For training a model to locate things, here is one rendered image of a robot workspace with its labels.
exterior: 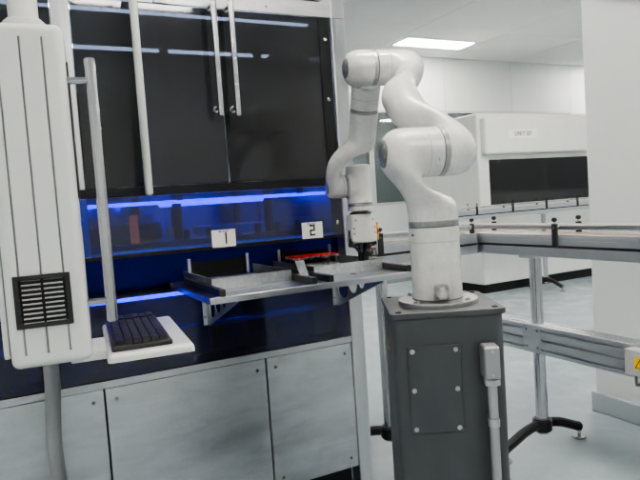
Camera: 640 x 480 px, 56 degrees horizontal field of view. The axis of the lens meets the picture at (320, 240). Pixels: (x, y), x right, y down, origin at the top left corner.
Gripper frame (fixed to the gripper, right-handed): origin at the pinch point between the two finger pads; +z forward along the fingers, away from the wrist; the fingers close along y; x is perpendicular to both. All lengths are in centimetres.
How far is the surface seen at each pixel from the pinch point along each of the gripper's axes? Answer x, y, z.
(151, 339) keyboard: 30, 78, 10
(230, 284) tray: 2.4, 48.2, 3.0
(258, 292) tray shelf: 16.3, 44.8, 4.6
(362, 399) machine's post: -24, -9, 58
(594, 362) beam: 21, -86, 48
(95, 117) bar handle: 32, 86, -42
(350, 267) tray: 2.4, 6.4, 2.4
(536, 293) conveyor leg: -7, -87, 24
